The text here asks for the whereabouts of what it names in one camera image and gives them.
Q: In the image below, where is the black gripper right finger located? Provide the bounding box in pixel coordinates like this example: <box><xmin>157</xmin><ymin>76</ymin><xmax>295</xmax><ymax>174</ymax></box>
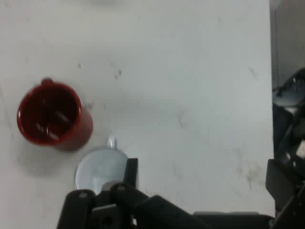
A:
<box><xmin>265</xmin><ymin>158</ymin><xmax>305</xmax><ymax>229</ymax></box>

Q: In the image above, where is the red enamel mug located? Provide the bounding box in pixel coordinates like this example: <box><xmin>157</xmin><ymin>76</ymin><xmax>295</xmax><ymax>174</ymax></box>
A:
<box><xmin>16</xmin><ymin>77</ymin><xmax>93</xmax><ymax>152</ymax></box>

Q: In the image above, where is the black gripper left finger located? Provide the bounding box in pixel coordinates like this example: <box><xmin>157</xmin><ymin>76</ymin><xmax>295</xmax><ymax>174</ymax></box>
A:
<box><xmin>57</xmin><ymin>157</ymin><xmax>193</xmax><ymax>229</ymax></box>

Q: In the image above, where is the white enamel mug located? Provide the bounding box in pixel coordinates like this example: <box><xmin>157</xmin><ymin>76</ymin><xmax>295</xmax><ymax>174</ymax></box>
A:
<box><xmin>75</xmin><ymin>135</ymin><xmax>129</xmax><ymax>191</ymax></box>

